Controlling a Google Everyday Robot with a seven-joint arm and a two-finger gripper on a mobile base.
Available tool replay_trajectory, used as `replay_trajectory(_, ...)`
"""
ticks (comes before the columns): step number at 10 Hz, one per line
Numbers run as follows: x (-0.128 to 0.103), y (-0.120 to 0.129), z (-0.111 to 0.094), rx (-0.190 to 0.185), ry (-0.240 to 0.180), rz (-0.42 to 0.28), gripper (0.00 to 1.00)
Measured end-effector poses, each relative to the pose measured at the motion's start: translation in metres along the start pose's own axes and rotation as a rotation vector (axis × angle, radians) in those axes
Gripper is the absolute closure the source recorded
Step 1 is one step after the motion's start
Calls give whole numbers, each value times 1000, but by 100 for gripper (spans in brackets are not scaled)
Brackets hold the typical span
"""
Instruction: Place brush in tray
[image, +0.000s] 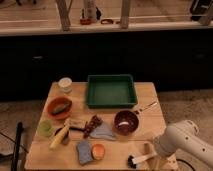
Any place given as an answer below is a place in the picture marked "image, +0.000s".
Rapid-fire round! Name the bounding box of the grey cloth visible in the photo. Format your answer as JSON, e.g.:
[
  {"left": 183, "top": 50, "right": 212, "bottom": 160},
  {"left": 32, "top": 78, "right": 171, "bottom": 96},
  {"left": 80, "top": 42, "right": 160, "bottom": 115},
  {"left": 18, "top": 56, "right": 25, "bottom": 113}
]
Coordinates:
[{"left": 90, "top": 122, "right": 116, "bottom": 141}]

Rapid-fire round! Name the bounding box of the black pole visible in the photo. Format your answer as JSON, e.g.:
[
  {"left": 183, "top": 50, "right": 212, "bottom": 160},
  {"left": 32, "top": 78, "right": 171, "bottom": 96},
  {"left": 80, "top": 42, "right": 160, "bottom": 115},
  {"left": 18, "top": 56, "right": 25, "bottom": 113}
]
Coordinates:
[{"left": 10, "top": 122, "right": 23, "bottom": 171}]

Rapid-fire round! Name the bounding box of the brown bowl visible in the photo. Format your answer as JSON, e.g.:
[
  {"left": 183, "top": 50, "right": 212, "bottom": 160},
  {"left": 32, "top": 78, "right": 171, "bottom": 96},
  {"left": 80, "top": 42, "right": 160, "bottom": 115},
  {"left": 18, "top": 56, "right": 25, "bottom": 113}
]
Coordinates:
[{"left": 114, "top": 110, "right": 139, "bottom": 135}]

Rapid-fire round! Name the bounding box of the orange bowl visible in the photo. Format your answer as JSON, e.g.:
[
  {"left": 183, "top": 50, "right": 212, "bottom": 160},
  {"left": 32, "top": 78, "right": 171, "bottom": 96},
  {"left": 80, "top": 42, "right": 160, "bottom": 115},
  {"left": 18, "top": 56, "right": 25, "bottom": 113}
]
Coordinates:
[{"left": 47, "top": 97, "right": 72, "bottom": 120}]

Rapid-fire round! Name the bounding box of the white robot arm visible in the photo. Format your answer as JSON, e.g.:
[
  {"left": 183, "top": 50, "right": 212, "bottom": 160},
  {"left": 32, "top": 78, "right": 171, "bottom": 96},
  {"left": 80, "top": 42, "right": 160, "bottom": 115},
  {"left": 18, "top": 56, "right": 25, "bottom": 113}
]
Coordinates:
[{"left": 150, "top": 120, "right": 213, "bottom": 169}]

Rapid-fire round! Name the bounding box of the metal spoon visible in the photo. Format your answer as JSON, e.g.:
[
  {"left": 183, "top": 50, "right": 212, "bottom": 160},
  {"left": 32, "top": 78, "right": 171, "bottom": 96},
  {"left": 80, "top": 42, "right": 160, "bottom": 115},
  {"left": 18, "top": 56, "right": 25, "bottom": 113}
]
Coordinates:
[{"left": 133, "top": 101, "right": 157, "bottom": 115}]

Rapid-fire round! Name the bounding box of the blue sponge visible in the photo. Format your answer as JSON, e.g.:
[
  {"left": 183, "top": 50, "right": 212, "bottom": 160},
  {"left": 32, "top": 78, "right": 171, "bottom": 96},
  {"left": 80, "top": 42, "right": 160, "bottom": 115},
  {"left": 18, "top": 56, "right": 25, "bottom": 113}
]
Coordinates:
[{"left": 77, "top": 140, "right": 93, "bottom": 165}]

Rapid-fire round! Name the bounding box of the green pickle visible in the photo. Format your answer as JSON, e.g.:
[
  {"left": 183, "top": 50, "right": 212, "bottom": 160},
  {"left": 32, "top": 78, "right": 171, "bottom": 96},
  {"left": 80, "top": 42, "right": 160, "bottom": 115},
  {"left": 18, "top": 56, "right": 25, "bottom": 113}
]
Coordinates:
[{"left": 52, "top": 102, "right": 70, "bottom": 115}]

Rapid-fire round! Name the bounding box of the green plastic tray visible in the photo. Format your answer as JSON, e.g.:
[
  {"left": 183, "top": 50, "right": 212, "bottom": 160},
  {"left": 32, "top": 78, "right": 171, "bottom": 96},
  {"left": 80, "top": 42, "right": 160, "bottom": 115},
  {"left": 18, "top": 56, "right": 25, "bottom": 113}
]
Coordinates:
[{"left": 86, "top": 74, "right": 138, "bottom": 108}]

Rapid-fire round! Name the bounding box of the white cup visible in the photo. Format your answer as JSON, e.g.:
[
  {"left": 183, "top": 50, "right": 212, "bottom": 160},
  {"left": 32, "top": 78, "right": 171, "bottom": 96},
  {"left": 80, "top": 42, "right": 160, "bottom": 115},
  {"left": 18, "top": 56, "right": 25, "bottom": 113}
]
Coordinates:
[{"left": 58, "top": 77, "right": 72, "bottom": 93}]

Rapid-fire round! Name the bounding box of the green cup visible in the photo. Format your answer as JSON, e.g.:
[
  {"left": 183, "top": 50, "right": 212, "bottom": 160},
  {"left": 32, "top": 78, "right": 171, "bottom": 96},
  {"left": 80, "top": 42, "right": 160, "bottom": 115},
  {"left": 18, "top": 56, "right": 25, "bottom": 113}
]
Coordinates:
[{"left": 38, "top": 120, "right": 53, "bottom": 137}]

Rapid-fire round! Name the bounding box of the beige block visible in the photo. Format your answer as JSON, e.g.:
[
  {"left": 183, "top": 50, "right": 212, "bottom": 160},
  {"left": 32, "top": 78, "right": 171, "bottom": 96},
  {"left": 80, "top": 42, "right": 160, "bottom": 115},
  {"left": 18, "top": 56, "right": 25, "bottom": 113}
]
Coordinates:
[{"left": 65, "top": 118, "right": 86, "bottom": 130}]

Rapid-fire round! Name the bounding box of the wooden table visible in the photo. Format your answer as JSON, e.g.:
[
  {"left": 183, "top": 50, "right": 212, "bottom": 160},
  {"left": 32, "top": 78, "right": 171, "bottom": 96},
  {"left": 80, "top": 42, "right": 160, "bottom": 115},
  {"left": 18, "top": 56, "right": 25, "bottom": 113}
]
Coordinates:
[{"left": 25, "top": 82, "right": 178, "bottom": 171}]

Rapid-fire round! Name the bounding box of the black cable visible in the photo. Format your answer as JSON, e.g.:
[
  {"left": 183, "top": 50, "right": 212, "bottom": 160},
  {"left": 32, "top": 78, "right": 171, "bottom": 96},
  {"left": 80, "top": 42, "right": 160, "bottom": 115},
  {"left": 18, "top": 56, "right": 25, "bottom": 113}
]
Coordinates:
[{"left": 175, "top": 158, "right": 196, "bottom": 171}]

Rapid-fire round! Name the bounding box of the white black dish brush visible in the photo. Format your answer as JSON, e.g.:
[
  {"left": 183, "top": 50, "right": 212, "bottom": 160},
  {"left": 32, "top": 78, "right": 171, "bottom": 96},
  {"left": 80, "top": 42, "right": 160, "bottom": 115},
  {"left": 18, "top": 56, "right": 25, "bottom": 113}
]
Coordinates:
[{"left": 127, "top": 153, "right": 156, "bottom": 169}]

